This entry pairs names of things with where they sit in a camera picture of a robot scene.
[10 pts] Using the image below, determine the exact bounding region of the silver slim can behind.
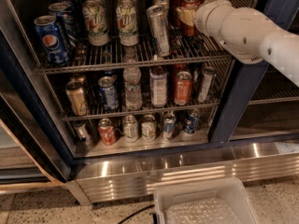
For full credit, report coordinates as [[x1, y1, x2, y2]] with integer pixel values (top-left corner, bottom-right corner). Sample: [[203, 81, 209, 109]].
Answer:
[[153, 0, 170, 12]]

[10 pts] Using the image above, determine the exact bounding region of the middle wire shelf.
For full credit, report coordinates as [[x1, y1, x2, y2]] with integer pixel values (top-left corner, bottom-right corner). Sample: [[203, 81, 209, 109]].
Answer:
[[62, 59, 232, 122]]

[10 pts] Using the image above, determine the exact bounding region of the red can middle shelf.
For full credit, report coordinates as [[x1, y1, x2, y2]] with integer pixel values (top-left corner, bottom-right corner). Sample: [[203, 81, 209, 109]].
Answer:
[[174, 71, 192, 105]]

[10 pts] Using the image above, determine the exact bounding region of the white plastic bin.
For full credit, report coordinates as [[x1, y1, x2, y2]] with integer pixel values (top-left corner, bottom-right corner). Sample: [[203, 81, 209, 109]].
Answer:
[[154, 177, 259, 224]]

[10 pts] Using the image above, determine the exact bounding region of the white green can bottom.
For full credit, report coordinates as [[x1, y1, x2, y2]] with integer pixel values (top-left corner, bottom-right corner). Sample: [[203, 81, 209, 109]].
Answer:
[[141, 115, 156, 142]]

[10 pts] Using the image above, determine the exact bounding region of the blue pepsi can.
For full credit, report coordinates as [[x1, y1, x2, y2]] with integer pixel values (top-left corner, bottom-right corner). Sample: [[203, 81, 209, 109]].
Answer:
[[183, 108, 200, 134], [34, 15, 70, 65]]

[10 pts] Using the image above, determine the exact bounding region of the silver slim can middle shelf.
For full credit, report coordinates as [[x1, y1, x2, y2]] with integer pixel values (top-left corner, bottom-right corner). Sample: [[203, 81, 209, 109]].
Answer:
[[197, 66, 217, 102]]

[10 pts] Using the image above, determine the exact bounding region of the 7up can right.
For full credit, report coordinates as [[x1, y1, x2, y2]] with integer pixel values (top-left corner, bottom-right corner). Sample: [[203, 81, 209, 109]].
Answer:
[[116, 1, 139, 47]]

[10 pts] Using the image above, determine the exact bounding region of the blue silver can bottom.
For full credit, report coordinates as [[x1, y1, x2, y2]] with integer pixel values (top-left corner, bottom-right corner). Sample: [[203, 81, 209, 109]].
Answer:
[[163, 112, 176, 140]]

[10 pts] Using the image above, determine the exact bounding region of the blue pepsi can bottom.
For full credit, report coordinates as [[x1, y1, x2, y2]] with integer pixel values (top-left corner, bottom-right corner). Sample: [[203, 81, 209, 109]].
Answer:
[[183, 108, 200, 134]]

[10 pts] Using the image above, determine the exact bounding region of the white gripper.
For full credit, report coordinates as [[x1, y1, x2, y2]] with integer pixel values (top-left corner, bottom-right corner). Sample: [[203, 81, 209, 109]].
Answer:
[[177, 0, 237, 40]]

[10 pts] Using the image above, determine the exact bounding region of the wire shelf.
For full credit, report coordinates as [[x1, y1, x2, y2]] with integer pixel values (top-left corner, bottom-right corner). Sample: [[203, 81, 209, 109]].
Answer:
[[36, 0, 253, 76], [62, 59, 232, 122]]

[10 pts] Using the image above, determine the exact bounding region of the blue can second row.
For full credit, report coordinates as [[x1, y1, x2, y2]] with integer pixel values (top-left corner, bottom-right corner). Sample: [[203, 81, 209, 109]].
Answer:
[[49, 2, 78, 48]]

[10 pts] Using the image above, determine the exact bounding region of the red can bottom shelf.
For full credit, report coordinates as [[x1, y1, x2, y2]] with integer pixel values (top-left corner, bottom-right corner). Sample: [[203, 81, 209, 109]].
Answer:
[[98, 119, 116, 146]]

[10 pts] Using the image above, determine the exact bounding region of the red coke can top shelf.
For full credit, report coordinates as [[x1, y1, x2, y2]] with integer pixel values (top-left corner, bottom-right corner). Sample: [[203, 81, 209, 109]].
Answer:
[[181, 0, 202, 36]]

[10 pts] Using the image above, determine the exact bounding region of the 7up can left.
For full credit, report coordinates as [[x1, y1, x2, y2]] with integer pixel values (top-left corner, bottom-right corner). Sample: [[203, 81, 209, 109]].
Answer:
[[82, 0, 109, 46]]

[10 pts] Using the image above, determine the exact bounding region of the open fridge door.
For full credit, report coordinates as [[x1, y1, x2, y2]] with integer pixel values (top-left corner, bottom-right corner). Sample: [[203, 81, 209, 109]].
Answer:
[[0, 34, 70, 191]]

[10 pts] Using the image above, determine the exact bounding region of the black cable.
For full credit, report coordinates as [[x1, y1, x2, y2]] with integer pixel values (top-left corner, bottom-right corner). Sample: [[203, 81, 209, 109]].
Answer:
[[116, 203, 156, 224]]

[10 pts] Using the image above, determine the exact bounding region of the clear water bottle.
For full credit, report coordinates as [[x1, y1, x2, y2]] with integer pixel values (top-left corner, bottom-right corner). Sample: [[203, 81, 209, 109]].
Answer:
[[123, 47, 142, 110]]

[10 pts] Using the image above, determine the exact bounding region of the silver slim can front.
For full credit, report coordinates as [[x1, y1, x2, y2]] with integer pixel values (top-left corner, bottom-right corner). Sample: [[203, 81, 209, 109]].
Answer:
[[147, 5, 171, 57]]

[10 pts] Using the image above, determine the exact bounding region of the top wire shelf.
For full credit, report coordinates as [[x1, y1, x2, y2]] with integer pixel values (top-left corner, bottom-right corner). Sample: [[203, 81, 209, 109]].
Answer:
[[36, 0, 253, 76]]

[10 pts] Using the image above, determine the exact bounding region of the gold can middle shelf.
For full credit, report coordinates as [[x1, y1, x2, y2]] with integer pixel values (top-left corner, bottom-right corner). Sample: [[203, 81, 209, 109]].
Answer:
[[65, 81, 89, 116]]

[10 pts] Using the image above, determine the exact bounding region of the white can bottom shelf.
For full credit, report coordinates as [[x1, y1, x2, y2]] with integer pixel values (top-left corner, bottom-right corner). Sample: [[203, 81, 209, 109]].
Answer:
[[122, 115, 138, 143]]

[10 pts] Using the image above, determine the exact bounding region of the silver slim can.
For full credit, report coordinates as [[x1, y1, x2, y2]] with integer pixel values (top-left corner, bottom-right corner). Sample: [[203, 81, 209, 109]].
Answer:
[[153, 0, 170, 12], [147, 5, 171, 57]]

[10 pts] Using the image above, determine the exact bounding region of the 7up can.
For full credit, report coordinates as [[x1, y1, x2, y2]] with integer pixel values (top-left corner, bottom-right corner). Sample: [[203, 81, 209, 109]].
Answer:
[[82, 0, 109, 46], [116, 1, 139, 47]]

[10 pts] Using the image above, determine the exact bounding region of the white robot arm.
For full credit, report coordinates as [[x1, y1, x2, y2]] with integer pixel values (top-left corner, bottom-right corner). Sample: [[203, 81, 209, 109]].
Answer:
[[177, 0, 299, 86]]

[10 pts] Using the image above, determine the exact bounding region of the silver can bottom left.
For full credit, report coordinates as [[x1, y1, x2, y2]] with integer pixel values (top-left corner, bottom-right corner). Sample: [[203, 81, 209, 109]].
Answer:
[[73, 120, 92, 146]]

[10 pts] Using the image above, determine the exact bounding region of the blue can middle shelf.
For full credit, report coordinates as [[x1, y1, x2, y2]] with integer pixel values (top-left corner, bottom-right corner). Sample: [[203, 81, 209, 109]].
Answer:
[[98, 77, 119, 111]]

